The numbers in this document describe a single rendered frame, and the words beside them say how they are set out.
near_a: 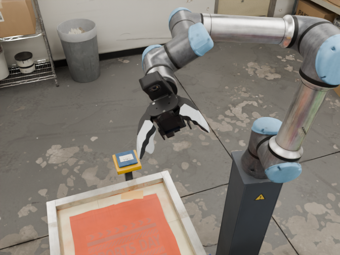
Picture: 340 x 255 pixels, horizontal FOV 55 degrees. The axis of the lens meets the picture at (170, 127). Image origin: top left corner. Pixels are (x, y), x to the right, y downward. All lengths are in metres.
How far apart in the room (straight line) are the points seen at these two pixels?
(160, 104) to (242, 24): 0.39
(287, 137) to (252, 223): 0.62
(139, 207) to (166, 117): 0.89
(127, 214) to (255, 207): 0.57
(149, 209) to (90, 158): 1.71
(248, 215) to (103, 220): 0.65
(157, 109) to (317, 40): 0.49
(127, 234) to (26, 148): 2.16
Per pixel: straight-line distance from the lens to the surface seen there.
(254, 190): 1.41
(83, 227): 1.52
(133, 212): 1.53
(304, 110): 1.04
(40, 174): 3.16
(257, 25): 1.00
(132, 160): 1.72
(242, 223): 1.59
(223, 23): 0.96
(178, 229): 1.47
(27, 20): 3.88
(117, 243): 1.46
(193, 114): 0.66
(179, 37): 0.84
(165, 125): 0.72
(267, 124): 1.26
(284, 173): 1.17
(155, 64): 0.82
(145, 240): 1.45
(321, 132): 3.68
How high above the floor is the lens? 2.20
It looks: 40 degrees down
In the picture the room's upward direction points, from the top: straight up
